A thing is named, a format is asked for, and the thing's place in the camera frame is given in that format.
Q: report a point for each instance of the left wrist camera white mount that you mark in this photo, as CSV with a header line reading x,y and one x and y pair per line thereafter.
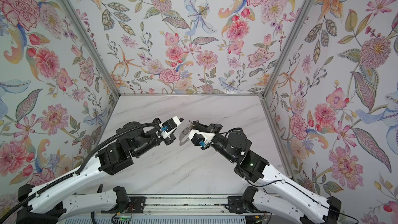
x,y
170,125

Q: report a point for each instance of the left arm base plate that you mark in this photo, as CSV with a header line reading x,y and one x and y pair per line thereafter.
x,y
135,205

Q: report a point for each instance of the right corner aluminium profile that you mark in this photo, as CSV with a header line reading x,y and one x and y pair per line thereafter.
x,y
291,39

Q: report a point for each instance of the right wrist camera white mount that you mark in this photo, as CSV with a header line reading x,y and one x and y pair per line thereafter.
x,y
201,139

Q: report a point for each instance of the corner aluminium profile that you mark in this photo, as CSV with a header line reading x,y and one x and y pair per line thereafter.
x,y
87,42
291,39

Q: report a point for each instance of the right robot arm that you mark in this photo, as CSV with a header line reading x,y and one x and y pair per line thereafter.
x,y
269,189

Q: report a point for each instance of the left corner aluminium profile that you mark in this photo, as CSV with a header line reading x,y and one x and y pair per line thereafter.
x,y
87,42

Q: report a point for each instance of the steel key holder plate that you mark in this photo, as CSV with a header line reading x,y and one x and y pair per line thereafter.
x,y
187,129

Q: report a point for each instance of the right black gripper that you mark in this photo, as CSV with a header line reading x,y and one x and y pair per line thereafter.
x,y
202,128

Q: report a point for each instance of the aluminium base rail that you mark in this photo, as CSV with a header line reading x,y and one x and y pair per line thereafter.
x,y
213,205

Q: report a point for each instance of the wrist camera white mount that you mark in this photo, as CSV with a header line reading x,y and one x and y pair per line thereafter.
x,y
170,125
201,139

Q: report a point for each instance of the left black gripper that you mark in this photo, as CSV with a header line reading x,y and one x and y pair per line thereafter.
x,y
169,140

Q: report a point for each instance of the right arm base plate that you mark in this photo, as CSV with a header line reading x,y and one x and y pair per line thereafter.
x,y
237,205

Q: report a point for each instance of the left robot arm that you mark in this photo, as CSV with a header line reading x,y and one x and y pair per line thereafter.
x,y
59,199

